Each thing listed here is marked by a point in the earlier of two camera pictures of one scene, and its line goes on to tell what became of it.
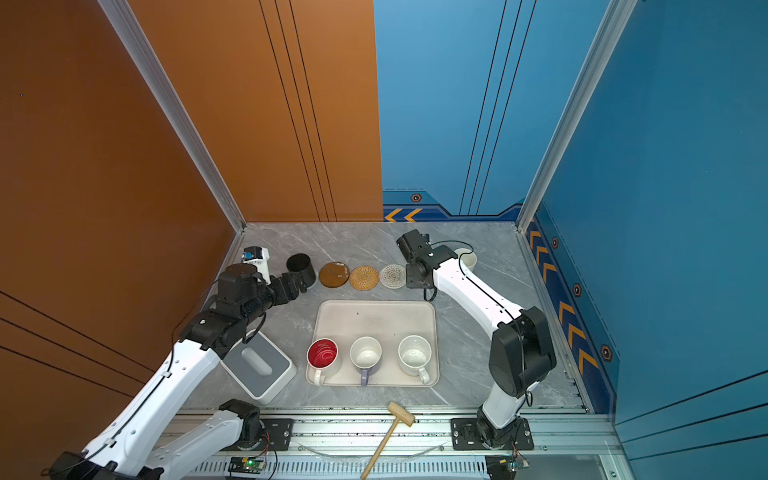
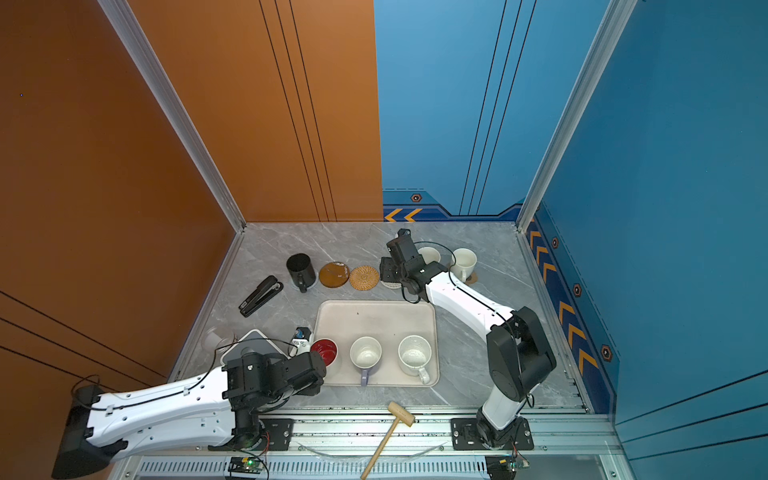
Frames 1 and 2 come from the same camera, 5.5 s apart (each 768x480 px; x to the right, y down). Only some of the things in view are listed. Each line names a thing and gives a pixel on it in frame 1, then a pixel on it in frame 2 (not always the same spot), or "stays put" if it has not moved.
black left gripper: x=285 y=288 to x=314 y=390
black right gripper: x=410 y=282 to x=386 y=266
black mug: x=300 y=263 stays put
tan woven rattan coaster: x=364 y=278 stays put
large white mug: x=414 y=355 stays put
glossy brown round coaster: x=334 y=275 stays put
